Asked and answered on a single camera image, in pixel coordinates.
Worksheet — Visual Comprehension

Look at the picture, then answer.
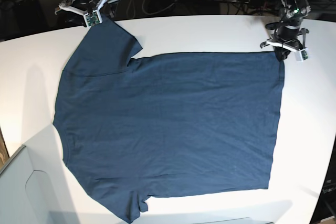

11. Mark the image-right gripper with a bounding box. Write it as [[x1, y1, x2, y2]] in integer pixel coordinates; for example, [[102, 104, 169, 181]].
[[260, 23, 309, 61]]

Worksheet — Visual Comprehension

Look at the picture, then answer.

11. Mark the dark blue T-shirt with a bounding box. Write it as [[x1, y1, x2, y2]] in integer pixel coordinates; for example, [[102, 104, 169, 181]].
[[53, 20, 285, 223]]

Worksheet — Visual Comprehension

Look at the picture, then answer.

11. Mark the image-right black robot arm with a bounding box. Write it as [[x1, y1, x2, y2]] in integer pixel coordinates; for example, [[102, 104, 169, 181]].
[[260, 0, 311, 62]]

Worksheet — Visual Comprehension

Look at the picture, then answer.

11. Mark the grey partition panel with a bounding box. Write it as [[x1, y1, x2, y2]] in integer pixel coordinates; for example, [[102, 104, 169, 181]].
[[0, 144, 79, 224]]

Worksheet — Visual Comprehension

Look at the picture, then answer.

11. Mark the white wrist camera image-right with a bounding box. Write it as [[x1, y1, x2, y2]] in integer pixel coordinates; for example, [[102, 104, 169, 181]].
[[295, 48, 309, 62]]

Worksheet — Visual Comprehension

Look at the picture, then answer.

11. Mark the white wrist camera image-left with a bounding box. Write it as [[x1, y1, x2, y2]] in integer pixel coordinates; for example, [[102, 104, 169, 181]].
[[83, 10, 102, 27]]

